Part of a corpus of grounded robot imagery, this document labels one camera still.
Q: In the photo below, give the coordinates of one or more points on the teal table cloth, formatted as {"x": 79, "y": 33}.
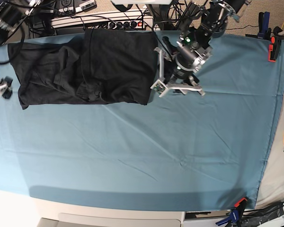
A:
{"x": 177, "y": 153}

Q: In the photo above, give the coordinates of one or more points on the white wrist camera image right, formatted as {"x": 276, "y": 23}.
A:
{"x": 159, "y": 87}

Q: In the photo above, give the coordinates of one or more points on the orange black clamp top right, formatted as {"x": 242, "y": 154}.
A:
{"x": 275, "y": 45}

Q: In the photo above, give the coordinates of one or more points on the blue black clamp top right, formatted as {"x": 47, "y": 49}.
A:
{"x": 264, "y": 32}

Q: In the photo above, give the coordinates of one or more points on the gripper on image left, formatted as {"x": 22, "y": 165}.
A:
{"x": 6, "y": 88}

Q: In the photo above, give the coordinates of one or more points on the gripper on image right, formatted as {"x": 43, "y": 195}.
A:
{"x": 176, "y": 78}

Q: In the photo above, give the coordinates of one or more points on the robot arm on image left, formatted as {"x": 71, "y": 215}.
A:
{"x": 13, "y": 13}

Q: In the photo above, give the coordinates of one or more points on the black plastic bag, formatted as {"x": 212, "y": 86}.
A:
{"x": 261, "y": 216}

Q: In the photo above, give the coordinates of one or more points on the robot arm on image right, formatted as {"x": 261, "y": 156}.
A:
{"x": 179, "y": 63}

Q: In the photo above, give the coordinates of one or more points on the blue orange clamp bottom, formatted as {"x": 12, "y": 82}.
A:
{"x": 235, "y": 215}

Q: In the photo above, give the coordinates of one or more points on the white power strip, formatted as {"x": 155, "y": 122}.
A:
{"x": 113, "y": 21}

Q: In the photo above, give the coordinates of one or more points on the dark grey T-shirt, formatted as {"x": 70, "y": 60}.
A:
{"x": 102, "y": 67}

